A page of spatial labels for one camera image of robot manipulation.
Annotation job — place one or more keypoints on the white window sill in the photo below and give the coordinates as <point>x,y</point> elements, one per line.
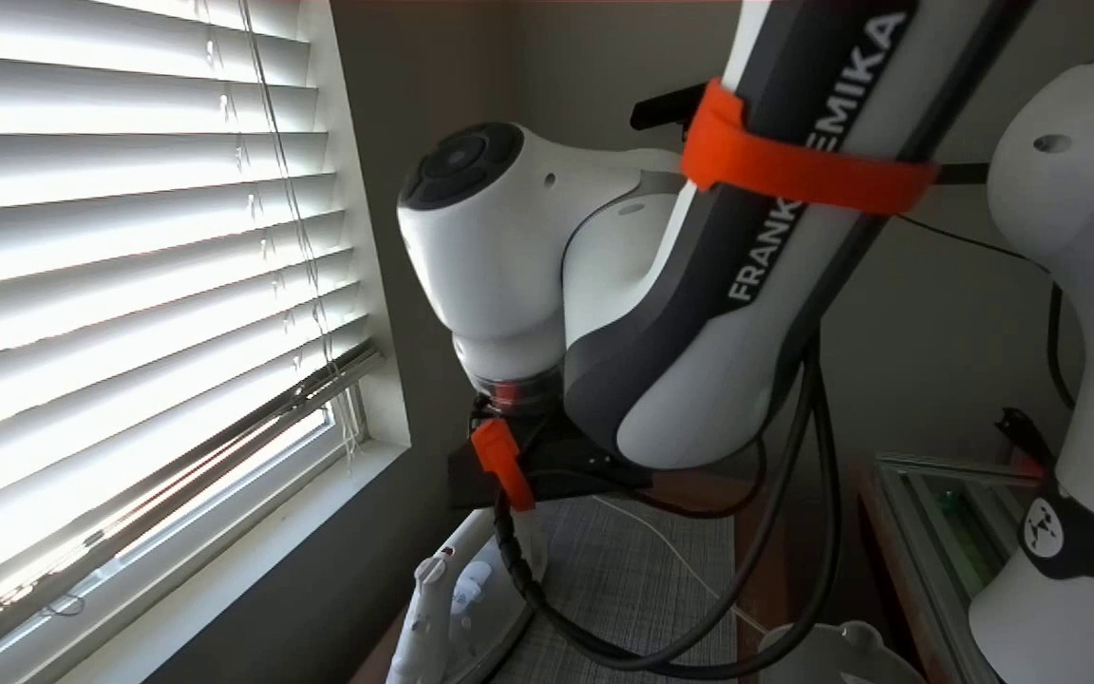
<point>228,584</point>

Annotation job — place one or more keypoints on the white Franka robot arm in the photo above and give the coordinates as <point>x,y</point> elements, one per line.
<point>699,316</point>

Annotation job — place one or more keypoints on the wooden side table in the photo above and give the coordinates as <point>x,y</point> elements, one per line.
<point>767,573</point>

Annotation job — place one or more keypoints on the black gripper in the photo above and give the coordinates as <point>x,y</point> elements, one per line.
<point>571,463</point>

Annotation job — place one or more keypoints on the white window blinds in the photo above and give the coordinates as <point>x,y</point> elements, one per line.
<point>131,254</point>

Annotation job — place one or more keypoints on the white clothes iron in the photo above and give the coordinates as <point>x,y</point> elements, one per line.
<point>457,611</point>

